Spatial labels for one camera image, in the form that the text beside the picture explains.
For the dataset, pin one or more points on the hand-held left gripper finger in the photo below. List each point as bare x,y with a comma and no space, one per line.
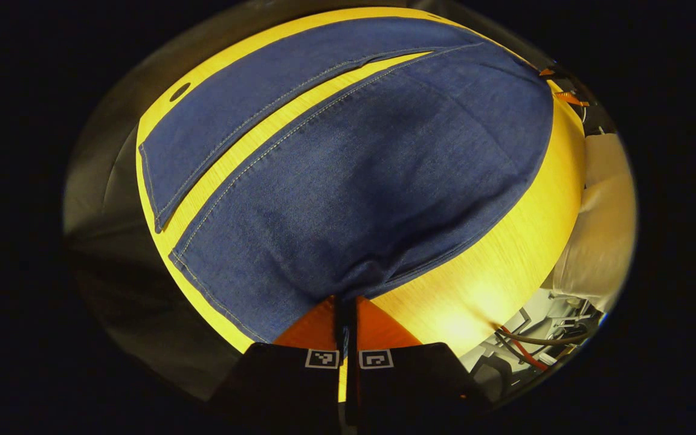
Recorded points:
353,329
340,329

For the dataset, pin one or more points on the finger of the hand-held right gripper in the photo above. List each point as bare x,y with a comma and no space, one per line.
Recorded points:
571,98
547,72

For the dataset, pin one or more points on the blue jeans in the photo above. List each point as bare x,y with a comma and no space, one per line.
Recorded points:
372,181

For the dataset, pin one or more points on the white cloth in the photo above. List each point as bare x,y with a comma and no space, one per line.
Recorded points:
605,229

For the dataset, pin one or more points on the white metal frame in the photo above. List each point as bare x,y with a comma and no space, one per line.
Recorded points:
541,317

